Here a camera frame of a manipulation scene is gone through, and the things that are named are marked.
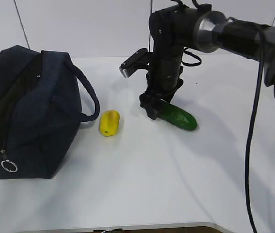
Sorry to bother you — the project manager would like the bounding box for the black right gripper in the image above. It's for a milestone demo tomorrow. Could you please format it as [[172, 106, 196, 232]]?
[[139, 58, 183, 120]]

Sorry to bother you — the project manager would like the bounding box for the green cucumber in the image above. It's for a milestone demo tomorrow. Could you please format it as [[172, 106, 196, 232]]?
[[158, 101, 198, 131]]

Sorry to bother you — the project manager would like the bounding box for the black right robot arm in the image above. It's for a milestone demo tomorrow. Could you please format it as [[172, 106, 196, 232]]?
[[140, 3, 275, 119]]

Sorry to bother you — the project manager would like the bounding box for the dark navy fabric lunch bag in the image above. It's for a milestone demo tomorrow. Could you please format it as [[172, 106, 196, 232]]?
[[0, 45, 100, 180]]

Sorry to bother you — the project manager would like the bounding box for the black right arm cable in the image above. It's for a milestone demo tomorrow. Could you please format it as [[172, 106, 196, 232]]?
[[244, 17, 271, 233]]

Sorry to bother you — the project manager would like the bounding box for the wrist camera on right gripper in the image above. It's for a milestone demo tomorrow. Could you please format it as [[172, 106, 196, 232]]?
[[119, 48, 152, 78]]

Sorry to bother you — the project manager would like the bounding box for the yellow toy lemon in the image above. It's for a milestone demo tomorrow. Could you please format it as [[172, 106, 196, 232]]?
[[99, 110, 120, 137]]

